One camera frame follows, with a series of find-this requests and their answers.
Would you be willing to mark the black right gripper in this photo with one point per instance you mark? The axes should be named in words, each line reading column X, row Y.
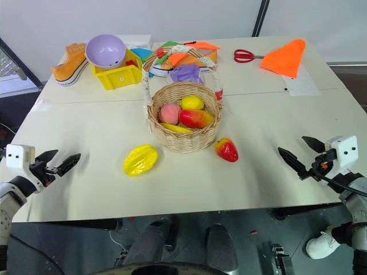
column 321, row 166

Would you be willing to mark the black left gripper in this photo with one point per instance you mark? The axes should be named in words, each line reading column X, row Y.
column 46, row 172

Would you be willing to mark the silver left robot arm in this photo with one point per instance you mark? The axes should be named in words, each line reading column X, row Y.
column 8, row 212

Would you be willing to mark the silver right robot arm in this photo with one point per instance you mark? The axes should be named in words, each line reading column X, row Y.
column 357, row 206

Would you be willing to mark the white paper sheet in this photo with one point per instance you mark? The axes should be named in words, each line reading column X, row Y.
column 304, row 86

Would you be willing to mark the red and yellow strawberry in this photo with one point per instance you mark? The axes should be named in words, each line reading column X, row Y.
column 227, row 150

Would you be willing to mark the yellow starfruit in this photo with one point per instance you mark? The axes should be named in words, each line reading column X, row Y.
column 140, row 160

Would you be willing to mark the orange canvas sneaker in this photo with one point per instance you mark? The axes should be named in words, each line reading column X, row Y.
column 68, row 67

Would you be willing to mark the white shoe of person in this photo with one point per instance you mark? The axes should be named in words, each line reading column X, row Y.
column 321, row 245

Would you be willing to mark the orange triangular cloth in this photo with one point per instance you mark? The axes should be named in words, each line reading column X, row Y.
column 285, row 58

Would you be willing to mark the yellow plastic bin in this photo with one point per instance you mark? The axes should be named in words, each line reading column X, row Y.
column 119, row 77

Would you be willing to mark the red and yellow mango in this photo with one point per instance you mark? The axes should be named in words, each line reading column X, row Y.
column 196, row 118

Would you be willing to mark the purple plastic bowl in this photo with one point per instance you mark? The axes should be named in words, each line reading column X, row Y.
column 104, row 51

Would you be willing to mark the pink peach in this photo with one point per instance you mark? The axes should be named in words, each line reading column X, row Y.
column 169, row 113

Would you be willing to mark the yellow banana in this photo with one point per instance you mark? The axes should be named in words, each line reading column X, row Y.
column 175, row 128

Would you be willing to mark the small red toy piece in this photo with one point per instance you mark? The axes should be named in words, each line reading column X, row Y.
column 131, row 62

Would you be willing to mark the dark rounded grey shape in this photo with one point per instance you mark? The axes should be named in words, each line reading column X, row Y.
column 220, row 246
column 149, row 240

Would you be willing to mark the yellow lemon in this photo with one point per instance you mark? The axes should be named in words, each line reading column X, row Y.
column 192, row 102

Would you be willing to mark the blue felt piece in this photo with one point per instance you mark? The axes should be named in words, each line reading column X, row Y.
column 142, row 54

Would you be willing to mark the crumpled purple plastic object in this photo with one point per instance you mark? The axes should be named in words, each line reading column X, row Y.
column 186, row 74

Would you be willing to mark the dark vertical pole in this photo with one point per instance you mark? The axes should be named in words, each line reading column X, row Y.
column 259, row 17

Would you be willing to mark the orange felt piece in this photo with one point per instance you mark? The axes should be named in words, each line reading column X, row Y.
column 203, row 45

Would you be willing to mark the green felt piece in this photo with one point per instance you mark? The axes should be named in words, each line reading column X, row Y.
column 169, row 44

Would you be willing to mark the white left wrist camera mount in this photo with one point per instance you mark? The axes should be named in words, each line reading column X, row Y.
column 17, row 156

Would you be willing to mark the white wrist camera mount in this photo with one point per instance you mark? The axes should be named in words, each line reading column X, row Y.
column 345, row 150
column 17, row 156

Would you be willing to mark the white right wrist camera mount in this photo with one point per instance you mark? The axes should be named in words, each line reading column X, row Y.
column 345, row 150

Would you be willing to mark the dark window frame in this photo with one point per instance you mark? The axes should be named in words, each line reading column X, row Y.
column 17, row 66

